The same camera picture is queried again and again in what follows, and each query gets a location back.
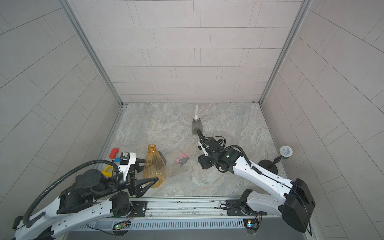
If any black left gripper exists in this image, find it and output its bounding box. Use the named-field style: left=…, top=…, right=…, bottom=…
left=92, top=158, right=158, bottom=199

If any orange translucent spray bottle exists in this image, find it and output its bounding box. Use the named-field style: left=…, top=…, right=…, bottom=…
left=143, top=144, right=167, bottom=189

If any clear grey spray bottle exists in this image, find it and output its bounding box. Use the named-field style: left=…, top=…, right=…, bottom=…
left=192, top=118, right=204, bottom=136

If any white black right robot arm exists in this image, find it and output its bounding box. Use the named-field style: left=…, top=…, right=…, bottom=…
left=198, top=138, right=316, bottom=234

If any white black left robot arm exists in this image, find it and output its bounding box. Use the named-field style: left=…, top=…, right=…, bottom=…
left=13, top=160, right=159, bottom=240

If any pink spray nozzle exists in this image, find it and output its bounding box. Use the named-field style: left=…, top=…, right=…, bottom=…
left=177, top=151, right=191, bottom=166

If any dark grey spray bottle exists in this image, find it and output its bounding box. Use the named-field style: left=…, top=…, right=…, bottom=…
left=159, top=151, right=167, bottom=166

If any yellow triangular spray nozzle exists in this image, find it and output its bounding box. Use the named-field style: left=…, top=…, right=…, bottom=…
left=102, top=165, right=114, bottom=178

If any red spray nozzle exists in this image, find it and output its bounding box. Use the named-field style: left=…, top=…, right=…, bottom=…
left=109, top=148, right=119, bottom=160

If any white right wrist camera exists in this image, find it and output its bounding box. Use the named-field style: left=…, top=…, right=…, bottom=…
left=198, top=141, right=209, bottom=157

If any black corrugated right cable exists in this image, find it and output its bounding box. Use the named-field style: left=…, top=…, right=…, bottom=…
left=196, top=128, right=262, bottom=175

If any black corrugated cable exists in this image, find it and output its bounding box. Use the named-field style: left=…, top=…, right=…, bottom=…
left=196, top=128, right=262, bottom=175
left=22, top=159, right=120, bottom=228

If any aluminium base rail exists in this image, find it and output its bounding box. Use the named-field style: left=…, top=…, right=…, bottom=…
left=62, top=194, right=313, bottom=233

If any black corrugated left cable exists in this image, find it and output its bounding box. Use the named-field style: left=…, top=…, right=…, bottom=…
left=22, top=159, right=120, bottom=228

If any aluminium corner frame post left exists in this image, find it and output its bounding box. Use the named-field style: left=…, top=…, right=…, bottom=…
left=58, top=0, right=124, bottom=107

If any aluminium corner frame post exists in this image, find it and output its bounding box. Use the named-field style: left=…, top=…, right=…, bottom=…
left=58, top=0, right=124, bottom=107
left=259, top=0, right=313, bottom=106

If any aluminium corner frame post right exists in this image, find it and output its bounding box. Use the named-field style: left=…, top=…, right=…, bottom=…
left=259, top=0, right=313, bottom=106

